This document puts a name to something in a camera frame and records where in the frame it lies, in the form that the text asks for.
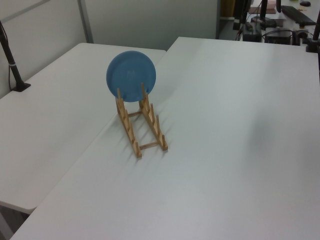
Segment wooden plate rack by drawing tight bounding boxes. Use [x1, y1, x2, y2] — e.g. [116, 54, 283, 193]
[114, 82, 169, 160]

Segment blue round plate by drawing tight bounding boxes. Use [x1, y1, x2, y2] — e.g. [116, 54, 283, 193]
[106, 50, 158, 103]

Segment small black box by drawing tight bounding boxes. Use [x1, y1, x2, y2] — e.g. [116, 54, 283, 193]
[242, 24, 262, 42]

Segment flat black device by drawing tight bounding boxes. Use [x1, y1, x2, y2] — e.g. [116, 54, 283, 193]
[264, 29, 294, 46]

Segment black stand with round base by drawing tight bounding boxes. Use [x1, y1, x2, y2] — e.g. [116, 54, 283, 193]
[250, 0, 276, 29]

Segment black computer keyboard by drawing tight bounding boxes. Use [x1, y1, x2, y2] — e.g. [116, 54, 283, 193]
[280, 5, 317, 26]

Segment black pole with table clamp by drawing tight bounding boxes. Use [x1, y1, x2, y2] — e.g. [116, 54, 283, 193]
[305, 0, 320, 54]

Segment thin black cable on pole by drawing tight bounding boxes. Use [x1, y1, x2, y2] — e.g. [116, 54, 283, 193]
[1, 24, 16, 91]

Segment black camera pole with clamp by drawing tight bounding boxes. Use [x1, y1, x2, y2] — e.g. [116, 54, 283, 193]
[0, 20, 32, 93]

